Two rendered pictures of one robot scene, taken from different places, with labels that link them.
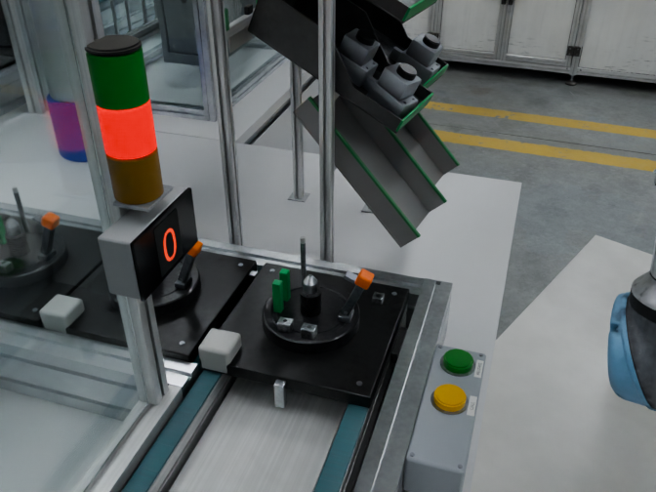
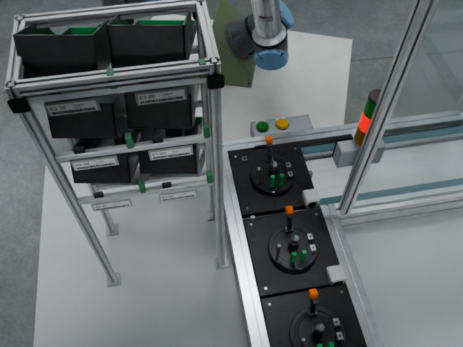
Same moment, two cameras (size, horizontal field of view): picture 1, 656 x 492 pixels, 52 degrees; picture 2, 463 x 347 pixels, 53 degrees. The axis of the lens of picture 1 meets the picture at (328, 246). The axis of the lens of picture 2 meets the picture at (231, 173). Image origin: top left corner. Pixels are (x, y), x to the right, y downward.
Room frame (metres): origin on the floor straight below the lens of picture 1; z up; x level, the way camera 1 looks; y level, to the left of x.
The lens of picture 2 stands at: (1.26, 0.70, 2.18)
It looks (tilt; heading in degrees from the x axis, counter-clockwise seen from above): 55 degrees down; 242
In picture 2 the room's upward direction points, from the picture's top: straight up
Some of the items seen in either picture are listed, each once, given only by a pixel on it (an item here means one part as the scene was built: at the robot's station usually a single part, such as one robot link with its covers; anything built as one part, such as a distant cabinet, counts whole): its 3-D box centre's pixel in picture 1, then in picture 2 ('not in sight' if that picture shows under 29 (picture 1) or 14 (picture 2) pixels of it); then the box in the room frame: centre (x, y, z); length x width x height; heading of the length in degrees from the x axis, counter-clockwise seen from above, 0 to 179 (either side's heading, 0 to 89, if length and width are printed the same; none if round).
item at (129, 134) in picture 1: (127, 125); (371, 120); (0.61, 0.19, 1.33); 0.05 x 0.05 x 0.05
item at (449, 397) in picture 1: (449, 399); (282, 124); (0.61, -0.15, 0.96); 0.04 x 0.04 x 0.02
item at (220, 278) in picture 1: (150, 266); (293, 242); (0.83, 0.27, 1.01); 0.24 x 0.24 x 0.13; 72
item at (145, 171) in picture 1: (135, 172); (366, 133); (0.61, 0.19, 1.28); 0.05 x 0.05 x 0.05
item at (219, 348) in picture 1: (220, 350); (310, 198); (0.69, 0.15, 0.97); 0.05 x 0.05 x 0.04; 72
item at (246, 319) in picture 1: (310, 325); (272, 178); (0.75, 0.02, 0.96); 0.24 x 0.24 x 0.02; 72
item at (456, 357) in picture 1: (458, 363); (262, 127); (0.67, -0.18, 0.96); 0.04 x 0.04 x 0.02
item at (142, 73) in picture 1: (118, 75); (376, 105); (0.61, 0.19, 1.38); 0.05 x 0.05 x 0.05
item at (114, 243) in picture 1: (134, 164); (366, 131); (0.61, 0.19, 1.29); 0.12 x 0.05 x 0.25; 162
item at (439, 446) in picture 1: (447, 416); (281, 130); (0.61, -0.15, 0.93); 0.21 x 0.07 x 0.06; 162
